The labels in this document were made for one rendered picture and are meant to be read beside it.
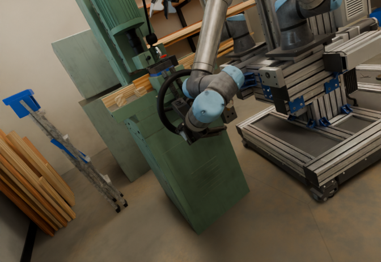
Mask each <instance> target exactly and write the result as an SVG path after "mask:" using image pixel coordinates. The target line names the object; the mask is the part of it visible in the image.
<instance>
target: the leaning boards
mask: <svg viewBox="0 0 381 262"><path fill-rule="evenodd" d="M0 190H1V191H2V192H3V193H4V194H5V195H6V196H7V197H8V198H9V199H10V200H11V201H12V202H13V203H14V204H15V205H16V206H17V207H18V208H19V209H20V210H22V211H23V212H24V213H25V214H26V215H27V216H28V217H29V218H30V219H31V220H32V221H34V223H35V224H37V225H38V227H39V228H41V229H42V231H43V232H45V233H46V234H47V235H50V236H51V237H53V236H54V230H56V231H57V230H58V227H59V228H62V227H63V225H64V227H66V226H67V220H68V221H71V220H72V219H74V218H76V216H75V213H74V212H73V210H72V209H71V208H70V207H69V206H68V204H67V203H66V202H65V201H64V199H65V200H66V201H67V202H68V203H69V204H70V205H71V206H74V205H75V196H74V194H73V192H72V191H71V190H70V187H69V186H68V184H67V183H66V182H65V181H64V180H63V178H62V177H60V175H59V174H58V173H57V172H56V170H55V169H54V168H53V167H52V166H51V165H50V164H49V162H48V161H47V160H46V159H45V158H44V157H43V156H42V155H41V153H40V152H39V151H38V149H37V148H35V147H34V145H33V144H32V143H31V142H30V140H29V139H28V138H27V137H26V136H25V137H23V138H22V139H21V137H20V136H19V135H18V134H17V133H16V132H15V131H14V130H13V131H12V132H10V133H9V134H7V135H6V134H5V133H4V132H3V131H2V130H1V129H0Z"/></svg>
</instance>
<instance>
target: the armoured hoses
mask: <svg viewBox="0 0 381 262"><path fill-rule="evenodd" d="M169 70H170V72H171V73H172V74H173V73H174V72H176V69H175V68H174V66H172V67H170V68H169ZM161 73H162V75H163V76H164V78H165V79H167V78H168V77H169V75H168V73H167V71H166V70H164V71H162V72H161ZM176 81H177V84H178V86H179V87H180V89H181V90H182V92H183V89H182V86H183V82H182V81H181V79H180V78H178V79H176ZM169 87H170V89H171V91H172V92H173V94H174V96H175V99H176V100H178V99H180V98H181V97H180V95H179V93H178V91H177V89H176V88H175V86H174V84H173V83H171V85H170V86H169ZM183 94H184V93H183ZM226 129H227V126H226V125H222V126H217V127H214V128H209V130H210V132H209V133H208V134H207V135H205V136H203V137H201V138H207V137H213V136H220V135H222V132H221V130H226Z"/></svg>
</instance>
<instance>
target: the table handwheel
mask: <svg viewBox="0 0 381 262"><path fill-rule="evenodd" d="M191 71H192V69H183V70H179V71H176V72H174V73H173V74H171V75H170V76H169V77H168V78H167V79H166V80H165V81H164V82H163V84H162V85H161V87H160V90H159V92H158V97H157V102H156V106H157V111H158V115H159V118H160V120H161V122H162V123H163V125H164V126H165V127H166V128H167V129H168V130H169V131H170V132H172V133H174V134H177V135H180V136H181V134H178V133H176V132H175V130H176V128H177V127H175V126H174V125H172V124H171V123H170V122H169V120H168V118H167V117H166V114H165V112H168V111H171V110H173V108H172V107H168V108H164V97H165V94H166V91H167V89H168V88H169V86H170V85H171V83H172V82H174V81H175V80H176V79H178V78H180V77H183V76H188V75H191ZM182 99H183V100H184V101H185V102H186V103H187V104H188V105H189V106H190V107H191V106H192V104H193V102H194V100H195V99H191V98H188V97H186V96H185V97H183V98H182ZM175 100H176V99H175V98H174V99H172V100H170V102H171V103H172V102H174V101H175Z"/></svg>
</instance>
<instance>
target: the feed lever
mask: <svg viewBox="0 0 381 262"><path fill-rule="evenodd" d="M142 2H143V7H144V10H145V15H146V20H147V26H148V29H149V35H146V41H147V43H148V44H149V45H150V47H152V46H153V44H155V43H157V42H158V39H157V36H156V35H155V33H151V28H150V22H149V17H148V13H147V8H146V2H145V0H142Z"/></svg>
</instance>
